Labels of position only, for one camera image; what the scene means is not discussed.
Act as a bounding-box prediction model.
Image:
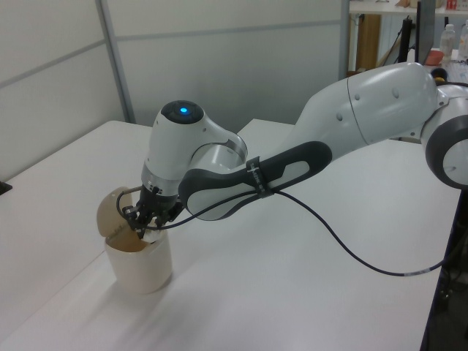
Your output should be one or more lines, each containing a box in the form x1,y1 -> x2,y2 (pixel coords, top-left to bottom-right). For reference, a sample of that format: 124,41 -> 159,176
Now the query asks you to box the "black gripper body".
137,185 -> 183,221

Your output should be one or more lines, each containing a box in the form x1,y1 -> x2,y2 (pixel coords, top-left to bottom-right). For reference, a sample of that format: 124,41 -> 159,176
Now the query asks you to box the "small white lidded bin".
96,186 -> 173,295

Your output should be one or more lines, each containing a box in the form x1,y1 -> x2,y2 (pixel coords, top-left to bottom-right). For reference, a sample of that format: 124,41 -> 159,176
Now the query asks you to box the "black monitor stand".
399,16 -> 413,64

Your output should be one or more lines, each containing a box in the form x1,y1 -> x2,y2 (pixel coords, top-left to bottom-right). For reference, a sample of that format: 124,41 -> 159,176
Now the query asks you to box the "red bowl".
425,50 -> 445,67

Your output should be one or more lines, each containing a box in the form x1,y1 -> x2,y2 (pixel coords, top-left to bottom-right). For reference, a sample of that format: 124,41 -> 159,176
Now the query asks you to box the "black computer monitor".
414,0 -> 437,66

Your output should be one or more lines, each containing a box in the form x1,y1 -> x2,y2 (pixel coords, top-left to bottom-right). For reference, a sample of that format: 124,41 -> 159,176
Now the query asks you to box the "clear plastic bottle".
438,24 -> 456,60

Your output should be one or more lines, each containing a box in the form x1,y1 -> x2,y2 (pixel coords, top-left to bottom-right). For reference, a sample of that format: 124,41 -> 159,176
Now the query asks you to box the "black velcro cable strap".
246,156 -> 274,199

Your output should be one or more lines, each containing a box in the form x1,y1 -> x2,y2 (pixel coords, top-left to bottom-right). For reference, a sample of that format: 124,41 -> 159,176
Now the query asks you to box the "grey partition post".
96,0 -> 137,124
339,0 -> 352,80

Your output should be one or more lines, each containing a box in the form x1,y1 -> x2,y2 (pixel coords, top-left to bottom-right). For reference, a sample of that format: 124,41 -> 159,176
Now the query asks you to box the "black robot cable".
116,185 -> 458,277

